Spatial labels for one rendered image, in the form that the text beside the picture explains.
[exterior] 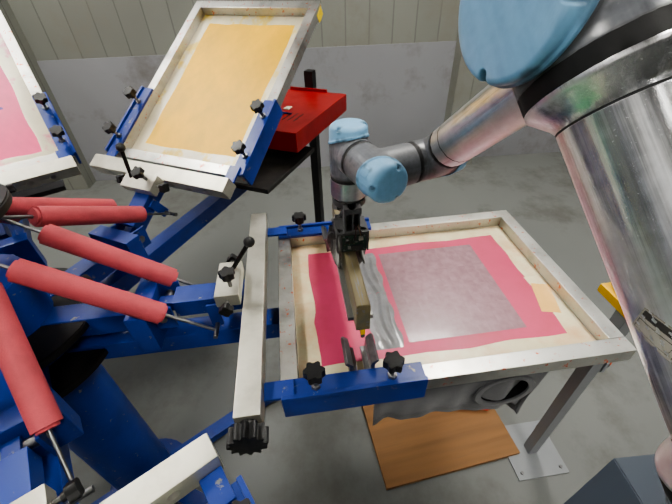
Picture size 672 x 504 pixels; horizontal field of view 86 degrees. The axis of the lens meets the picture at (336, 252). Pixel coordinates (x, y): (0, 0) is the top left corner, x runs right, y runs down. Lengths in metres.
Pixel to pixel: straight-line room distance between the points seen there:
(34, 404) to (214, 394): 1.26
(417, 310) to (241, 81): 1.07
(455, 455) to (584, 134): 1.65
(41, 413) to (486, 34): 0.85
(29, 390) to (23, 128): 1.19
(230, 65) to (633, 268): 1.52
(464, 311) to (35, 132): 1.64
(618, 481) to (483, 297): 0.57
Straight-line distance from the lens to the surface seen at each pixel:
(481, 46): 0.32
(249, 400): 0.75
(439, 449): 1.83
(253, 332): 0.84
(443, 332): 0.95
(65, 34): 4.01
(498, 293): 1.09
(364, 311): 0.74
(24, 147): 1.79
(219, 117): 1.48
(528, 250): 1.23
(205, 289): 0.97
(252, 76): 1.55
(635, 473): 0.61
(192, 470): 0.72
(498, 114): 0.54
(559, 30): 0.27
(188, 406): 2.05
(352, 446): 1.82
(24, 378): 0.87
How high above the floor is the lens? 1.68
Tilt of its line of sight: 39 degrees down
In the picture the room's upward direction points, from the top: 2 degrees counter-clockwise
